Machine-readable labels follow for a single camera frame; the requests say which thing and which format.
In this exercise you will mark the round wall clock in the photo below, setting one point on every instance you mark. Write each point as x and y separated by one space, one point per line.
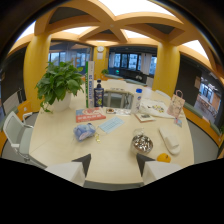
100 49

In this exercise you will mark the tall white green box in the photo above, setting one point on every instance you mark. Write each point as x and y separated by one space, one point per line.
90 84

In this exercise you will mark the white bottle with blue cap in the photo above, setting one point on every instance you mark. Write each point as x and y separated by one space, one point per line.
136 99

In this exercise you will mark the white plastic bag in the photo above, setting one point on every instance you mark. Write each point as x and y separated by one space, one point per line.
156 108

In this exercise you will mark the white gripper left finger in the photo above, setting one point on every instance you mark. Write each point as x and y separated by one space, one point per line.
68 171

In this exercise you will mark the white office chair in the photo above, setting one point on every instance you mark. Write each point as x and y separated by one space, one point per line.
18 136

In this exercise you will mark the pink paper gift bag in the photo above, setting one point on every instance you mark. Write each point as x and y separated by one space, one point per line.
176 104

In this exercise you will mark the green potted plant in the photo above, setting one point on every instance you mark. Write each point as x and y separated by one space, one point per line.
59 85

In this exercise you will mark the dark blue bottle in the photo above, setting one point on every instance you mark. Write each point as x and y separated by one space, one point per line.
98 94

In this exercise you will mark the flat snack packet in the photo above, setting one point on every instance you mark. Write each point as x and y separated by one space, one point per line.
118 111

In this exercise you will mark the red and blue booklet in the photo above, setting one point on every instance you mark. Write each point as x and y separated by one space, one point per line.
89 114

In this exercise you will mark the blue tissue packet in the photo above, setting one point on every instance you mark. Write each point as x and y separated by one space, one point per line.
84 131

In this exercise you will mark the light blue face mask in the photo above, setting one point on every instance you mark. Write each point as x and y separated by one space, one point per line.
111 124

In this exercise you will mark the small picture book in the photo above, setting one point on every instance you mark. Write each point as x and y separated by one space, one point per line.
145 117

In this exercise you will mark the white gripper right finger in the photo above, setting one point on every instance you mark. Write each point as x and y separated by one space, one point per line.
156 170

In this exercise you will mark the orange fruit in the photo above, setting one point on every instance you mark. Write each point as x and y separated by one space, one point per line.
163 157

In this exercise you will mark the gold binder clip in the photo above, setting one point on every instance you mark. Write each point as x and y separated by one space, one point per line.
97 137

